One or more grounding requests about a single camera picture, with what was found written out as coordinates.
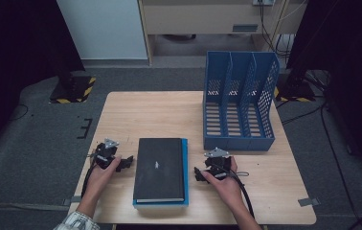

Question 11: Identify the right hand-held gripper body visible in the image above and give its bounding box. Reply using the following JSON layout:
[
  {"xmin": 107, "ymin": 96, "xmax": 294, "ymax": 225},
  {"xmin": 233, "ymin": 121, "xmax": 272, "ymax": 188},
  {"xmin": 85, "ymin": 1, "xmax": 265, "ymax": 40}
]
[{"xmin": 203, "ymin": 147, "xmax": 233, "ymax": 180}]

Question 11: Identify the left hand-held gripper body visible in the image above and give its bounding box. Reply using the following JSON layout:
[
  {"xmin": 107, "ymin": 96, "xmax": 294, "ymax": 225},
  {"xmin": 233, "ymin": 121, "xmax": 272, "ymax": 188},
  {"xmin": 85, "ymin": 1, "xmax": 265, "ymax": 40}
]
[{"xmin": 89, "ymin": 137, "xmax": 121, "ymax": 171}]

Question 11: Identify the blue book with white label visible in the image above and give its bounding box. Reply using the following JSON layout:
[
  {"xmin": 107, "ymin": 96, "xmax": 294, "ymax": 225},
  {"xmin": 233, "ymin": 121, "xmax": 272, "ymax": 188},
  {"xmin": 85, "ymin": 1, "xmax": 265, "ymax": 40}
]
[{"xmin": 132, "ymin": 137, "xmax": 191, "ymax": 210}]

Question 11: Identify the blue file rack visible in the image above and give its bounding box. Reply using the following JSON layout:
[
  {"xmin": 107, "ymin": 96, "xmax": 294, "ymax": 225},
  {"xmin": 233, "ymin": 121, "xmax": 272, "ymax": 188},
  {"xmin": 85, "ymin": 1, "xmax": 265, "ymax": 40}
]
[{"xmin": 202, "ymin": 51, "xmax": 281, "ymax": 152}]

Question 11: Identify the black hardcover book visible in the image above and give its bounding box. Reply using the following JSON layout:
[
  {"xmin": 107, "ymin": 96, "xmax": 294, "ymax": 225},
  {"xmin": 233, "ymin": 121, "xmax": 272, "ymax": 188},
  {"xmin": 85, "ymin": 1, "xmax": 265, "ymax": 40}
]
[{"xmin": 133, "ymin": 137, "xmax": 187, "ymax": 204}]

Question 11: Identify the person's left hand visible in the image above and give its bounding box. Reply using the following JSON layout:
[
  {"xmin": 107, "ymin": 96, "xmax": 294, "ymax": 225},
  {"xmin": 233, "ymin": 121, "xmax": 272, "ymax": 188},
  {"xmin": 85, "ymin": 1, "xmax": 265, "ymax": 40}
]
[{"xmin": 86, "ymin": 156, "xmax": 123, "ymax": 196}]

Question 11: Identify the person's right hand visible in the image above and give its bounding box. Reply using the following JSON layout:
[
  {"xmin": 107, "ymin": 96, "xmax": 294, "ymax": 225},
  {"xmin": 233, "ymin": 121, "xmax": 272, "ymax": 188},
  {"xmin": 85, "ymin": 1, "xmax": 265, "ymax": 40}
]
[{"xmin": 200, "ymin": 156, "xmax": 245, "ymax": 210}]

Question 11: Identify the grey tape piece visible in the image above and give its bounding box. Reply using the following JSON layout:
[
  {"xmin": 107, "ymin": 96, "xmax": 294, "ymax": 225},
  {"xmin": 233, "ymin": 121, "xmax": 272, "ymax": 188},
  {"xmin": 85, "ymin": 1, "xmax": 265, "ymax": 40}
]
[
  {"xmin": 61, "ymin": 195, "xmax": 82, "ymax": 206},
  {"xmin": 297, "ymin": 197, "xmax": 321, "ymax": 207}
]

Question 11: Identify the black stand base striped edge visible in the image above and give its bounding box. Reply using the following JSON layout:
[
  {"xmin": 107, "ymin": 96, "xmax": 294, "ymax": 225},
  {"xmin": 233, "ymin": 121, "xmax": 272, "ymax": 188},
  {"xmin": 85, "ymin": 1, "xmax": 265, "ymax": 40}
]
[
  {"xmin": 49, "ymin": 75, "xmax": 97, "ymax": 104},
  {"xmin": 274, "ymin": 71, "xmax": 317, "ymax": 104}
]

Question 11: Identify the person's left striped sleeve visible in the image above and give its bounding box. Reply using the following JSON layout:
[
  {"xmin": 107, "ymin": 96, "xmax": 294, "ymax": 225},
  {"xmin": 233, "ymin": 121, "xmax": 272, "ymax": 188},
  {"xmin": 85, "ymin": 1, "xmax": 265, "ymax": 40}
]
[{"xmin": 54, "ymin": 210, "xmax": 101, "ymax": 230}]

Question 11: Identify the white cabinet panel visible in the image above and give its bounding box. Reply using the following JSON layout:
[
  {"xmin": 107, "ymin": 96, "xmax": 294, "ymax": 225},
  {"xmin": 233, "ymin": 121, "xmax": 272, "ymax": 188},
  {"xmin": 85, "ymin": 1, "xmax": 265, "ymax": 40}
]
[{"xmin": 57, "ymin": 0, "xmax": 148, "ymax": 60}]

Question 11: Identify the grey label on desk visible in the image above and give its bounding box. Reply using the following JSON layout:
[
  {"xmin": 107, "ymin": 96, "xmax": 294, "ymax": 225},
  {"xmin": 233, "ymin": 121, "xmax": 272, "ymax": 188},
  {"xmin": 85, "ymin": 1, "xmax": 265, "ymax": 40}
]
[{"xmin": 232, "ymin": 23, "xmax": 260, "ymax": 33}]

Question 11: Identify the dark curtain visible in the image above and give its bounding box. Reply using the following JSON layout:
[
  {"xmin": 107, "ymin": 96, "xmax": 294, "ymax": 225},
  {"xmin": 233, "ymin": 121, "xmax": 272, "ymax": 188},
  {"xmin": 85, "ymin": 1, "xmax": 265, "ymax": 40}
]
[
  {"xmin": 0, "ymin": 0, "xmax": 86, "ymax": 161},
  {"xmin": 285, "ymin": 0, "xmax": 362, "ymax": 180}
]

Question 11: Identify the beige wooden desk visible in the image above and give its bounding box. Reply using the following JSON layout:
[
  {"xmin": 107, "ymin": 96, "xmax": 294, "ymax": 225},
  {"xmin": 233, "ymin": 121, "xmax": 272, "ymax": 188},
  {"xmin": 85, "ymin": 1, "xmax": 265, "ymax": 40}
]
[{"xmin": 137, "ymin": 0, "xmax": 307, "ymax": 66}]

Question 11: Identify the left hand-held gripper cable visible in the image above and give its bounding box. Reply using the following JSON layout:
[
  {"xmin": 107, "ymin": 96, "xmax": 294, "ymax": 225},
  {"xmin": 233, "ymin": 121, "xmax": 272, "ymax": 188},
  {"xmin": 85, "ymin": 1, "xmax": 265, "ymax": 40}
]
[{"xmin": 80, "ymin": 156, "xmax": 99, "ymax": 199}]

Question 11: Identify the hand-held gripper cable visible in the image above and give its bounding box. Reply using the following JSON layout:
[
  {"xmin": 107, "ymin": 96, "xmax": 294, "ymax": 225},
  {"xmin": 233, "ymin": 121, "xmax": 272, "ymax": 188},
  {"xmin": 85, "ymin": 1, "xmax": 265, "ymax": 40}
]
[
  {"xmin": 80, "ymin": 156, "xmax": 99, "ymax": 199},
  {"xmin": 230, "ymin": 169, "xmax": 256, "ymax": 219}
]

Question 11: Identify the right hand-held gripper cable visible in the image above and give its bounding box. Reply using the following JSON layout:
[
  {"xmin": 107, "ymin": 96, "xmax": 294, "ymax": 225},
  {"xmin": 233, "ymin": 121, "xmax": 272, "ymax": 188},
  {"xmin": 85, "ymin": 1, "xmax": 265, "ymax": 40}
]
[{"xmin": 230, "ymin": 169, "xmax": 256, "ymax": 219}]

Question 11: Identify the thin curved floor cable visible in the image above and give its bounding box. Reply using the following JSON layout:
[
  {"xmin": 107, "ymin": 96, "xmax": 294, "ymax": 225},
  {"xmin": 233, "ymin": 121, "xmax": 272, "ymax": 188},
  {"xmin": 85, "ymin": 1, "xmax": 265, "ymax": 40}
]
[{"xmin": 8, "ymin": 103, "xmax": 30, "ymax": 122}]

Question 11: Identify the short black floor cable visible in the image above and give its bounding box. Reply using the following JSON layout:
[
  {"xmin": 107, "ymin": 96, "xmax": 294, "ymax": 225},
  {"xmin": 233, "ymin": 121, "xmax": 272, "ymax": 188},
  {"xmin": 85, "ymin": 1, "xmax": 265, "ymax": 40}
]
[{"xmin": 280, "ymin": 103, "xmax": 323, "ymax": 126}]

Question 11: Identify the long black floor cable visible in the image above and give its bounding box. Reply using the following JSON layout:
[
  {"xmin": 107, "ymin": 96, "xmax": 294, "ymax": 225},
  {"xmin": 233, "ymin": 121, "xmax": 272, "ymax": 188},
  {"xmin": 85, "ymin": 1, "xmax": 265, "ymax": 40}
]
[{"xmin": 320, "ymin": 102, "xmax": 362, "ymax": 230}]

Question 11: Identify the black hanging cable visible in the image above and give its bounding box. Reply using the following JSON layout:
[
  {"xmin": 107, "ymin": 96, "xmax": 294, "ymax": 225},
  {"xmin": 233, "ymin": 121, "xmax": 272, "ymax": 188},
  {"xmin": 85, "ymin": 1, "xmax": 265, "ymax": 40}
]
[{"xmin": 259, "ymin": 0, "xmax": 290, "ymax": 59}]

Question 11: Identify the yellowish hanging cable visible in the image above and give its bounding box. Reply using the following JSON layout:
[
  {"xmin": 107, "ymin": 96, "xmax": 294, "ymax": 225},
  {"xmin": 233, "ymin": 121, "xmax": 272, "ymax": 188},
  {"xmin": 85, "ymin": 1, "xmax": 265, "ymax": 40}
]
[{"xmin": 271, "ymin": 0, "xmax": 307, "ymax": 44}]

